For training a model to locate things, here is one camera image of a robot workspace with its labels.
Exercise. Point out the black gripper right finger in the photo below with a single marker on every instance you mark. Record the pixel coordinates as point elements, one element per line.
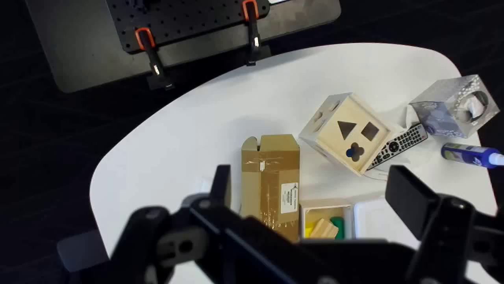
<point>411,197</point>

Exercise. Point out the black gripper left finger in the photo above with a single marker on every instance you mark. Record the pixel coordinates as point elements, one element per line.
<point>220,183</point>

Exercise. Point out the black remote control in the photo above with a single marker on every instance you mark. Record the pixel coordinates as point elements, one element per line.
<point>398,145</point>

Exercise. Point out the green wooden block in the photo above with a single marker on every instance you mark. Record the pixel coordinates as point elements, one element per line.
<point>340,227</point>

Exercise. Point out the wooden shape sorter cube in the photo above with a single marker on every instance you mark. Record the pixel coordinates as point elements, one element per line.
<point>351,135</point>

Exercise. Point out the clear acrylic cube box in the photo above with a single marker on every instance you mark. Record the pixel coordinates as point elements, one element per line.
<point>446,112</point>

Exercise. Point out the small white wooden tray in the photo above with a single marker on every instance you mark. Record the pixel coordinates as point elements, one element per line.
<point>309,213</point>

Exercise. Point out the yellow wooden block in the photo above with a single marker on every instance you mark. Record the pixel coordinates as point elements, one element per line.
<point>313,229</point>

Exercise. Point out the black orange bar clamp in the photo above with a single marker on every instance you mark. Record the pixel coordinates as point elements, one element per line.
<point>151,57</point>
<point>254,39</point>

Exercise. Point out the black perforated mounting board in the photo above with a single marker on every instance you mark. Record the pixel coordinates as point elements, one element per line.
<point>198,20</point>

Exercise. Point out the gray robot mounting platform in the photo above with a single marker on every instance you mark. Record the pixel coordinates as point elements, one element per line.
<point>79,52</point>

